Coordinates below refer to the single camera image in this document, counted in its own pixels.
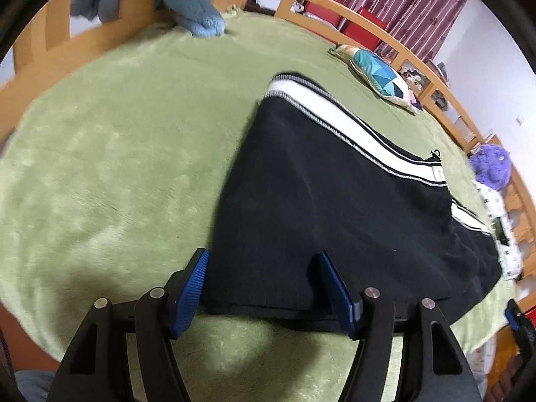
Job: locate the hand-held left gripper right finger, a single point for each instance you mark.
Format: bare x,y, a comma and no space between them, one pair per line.
337,293

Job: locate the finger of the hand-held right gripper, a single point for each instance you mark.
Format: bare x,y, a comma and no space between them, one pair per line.
511,314

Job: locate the purple plush toy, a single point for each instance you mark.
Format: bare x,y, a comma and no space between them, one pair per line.
490,165

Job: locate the geometric patterned pillow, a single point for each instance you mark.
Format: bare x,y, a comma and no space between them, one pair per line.
377,71

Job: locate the green fleece blanket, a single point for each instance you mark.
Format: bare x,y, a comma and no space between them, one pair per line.
104,155

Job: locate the dark cloth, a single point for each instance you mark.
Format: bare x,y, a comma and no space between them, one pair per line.
500,231

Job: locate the desk clutter pile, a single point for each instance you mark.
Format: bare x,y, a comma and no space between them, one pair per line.
412,77

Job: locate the wooden bed frame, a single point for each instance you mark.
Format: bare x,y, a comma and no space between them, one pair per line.
54,29

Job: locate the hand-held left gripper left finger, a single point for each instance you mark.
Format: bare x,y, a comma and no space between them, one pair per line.
190,293

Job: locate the white floral pillow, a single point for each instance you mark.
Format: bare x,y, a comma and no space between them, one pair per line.
488,201

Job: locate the maroon striped curtain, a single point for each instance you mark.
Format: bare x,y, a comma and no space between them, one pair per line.
398,0

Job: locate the blue plush toy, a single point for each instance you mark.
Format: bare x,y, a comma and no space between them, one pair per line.
188,4

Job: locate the black pants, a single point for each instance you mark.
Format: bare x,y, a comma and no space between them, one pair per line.
314,184

